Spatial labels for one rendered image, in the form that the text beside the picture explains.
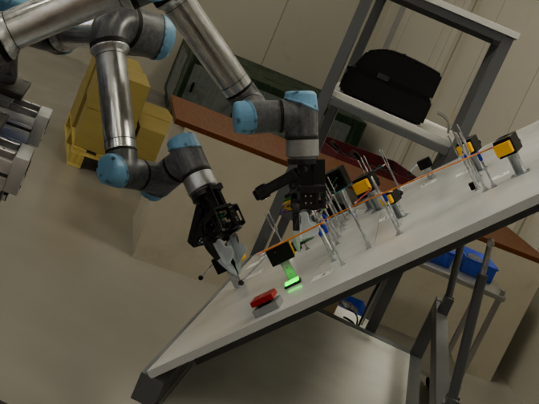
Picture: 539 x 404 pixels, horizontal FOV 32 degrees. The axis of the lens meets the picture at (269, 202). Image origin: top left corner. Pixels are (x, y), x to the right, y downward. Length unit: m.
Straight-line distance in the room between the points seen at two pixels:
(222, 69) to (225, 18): 9.17
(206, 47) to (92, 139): 4.58
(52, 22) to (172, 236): 3.41
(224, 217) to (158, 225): 3.16
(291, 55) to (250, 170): 6.32
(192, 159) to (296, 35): 9.31
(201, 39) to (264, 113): 0.23
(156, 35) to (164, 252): 3.07
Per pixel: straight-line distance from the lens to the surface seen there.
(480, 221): 1.84
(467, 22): 3.05
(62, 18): 2.05
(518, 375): 6.15
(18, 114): 2.71
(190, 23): 2.19
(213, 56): 2.21
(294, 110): 2.13
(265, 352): 2.57
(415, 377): 2.91
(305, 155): 2.13
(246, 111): 2.11
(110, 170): 2.20
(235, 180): 5.29
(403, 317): 5.76
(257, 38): 11.44
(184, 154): 2.24
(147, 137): 6.78
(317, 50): 11.57
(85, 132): 6.74
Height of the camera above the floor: 1.70
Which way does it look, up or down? 12 degrees down
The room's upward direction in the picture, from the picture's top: 23 degrees clockwise
